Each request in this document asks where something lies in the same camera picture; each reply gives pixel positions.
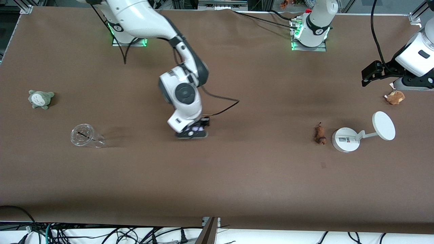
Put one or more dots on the orange toy figure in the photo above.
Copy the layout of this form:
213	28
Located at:
284	4

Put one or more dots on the brown lion statue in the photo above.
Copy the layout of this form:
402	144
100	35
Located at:
320	135

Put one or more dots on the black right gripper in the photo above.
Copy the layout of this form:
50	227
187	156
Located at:
204	122

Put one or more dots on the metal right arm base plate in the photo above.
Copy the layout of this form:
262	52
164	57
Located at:
142	42

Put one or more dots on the black power plug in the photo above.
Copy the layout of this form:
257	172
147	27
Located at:
183	236

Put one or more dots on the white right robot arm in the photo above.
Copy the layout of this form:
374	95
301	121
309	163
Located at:
183	91

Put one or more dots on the brown table cover sheet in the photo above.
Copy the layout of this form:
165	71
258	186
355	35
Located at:
203	176

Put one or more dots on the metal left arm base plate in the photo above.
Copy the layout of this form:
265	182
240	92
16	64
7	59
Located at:
322	48

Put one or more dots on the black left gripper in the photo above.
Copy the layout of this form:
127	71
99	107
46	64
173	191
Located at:
387	68

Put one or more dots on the aluminium frame corner bracket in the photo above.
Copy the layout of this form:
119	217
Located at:
415	18
25	10

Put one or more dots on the brown hamster plush toy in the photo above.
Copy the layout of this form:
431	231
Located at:
395	97

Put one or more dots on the grey totoro plush toy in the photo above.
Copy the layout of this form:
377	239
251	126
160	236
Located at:
40	99

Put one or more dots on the clear plastic cup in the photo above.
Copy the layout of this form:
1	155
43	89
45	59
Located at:
83	135

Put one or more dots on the silver metal bracket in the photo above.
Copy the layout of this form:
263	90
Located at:
204	221

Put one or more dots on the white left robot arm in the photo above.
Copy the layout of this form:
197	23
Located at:
318	20

